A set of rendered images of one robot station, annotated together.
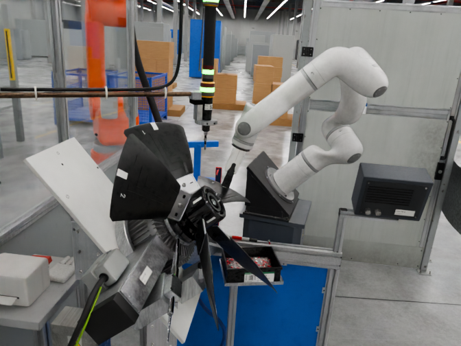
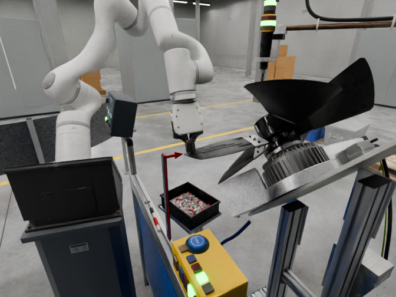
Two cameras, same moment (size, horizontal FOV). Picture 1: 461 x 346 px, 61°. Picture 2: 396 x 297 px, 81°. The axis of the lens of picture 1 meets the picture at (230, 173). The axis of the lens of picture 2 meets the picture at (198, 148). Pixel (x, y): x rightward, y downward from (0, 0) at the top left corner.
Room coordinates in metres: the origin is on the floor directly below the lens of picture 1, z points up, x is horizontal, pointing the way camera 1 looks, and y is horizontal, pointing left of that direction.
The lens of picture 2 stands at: (1.81, 0.63, 1.48)
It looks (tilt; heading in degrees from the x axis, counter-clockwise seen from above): 23 degrees down; 238
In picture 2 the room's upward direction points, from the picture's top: straight up
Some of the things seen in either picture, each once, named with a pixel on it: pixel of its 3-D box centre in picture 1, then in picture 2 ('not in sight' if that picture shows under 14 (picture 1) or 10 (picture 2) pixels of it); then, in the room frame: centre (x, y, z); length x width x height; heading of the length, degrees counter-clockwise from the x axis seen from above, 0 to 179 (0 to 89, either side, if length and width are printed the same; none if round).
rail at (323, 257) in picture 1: (237, 248); (158, 230); (1.56, -0.05, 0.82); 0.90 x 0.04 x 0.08; 84
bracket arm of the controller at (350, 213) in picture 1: (368, 215); (125, 136); (1.51, -0.58, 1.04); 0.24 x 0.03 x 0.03; 84
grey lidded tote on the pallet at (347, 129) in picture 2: not in sight; (345, 134); (-1.78, -0.94, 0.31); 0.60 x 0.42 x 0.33; 6
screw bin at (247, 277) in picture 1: (250, 264); (189, 204); (1.39, -0.10, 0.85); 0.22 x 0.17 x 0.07; 100
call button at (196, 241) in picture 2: not in sight; (197, 243); (1.60, 0.30, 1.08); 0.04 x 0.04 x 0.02
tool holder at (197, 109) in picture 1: (204, 107); (269, 44); (1.21, 0.09, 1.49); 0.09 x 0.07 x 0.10; 119
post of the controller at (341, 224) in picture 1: (339, 230); (131, 157); (1.52, -0.48, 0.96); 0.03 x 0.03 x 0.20; 84
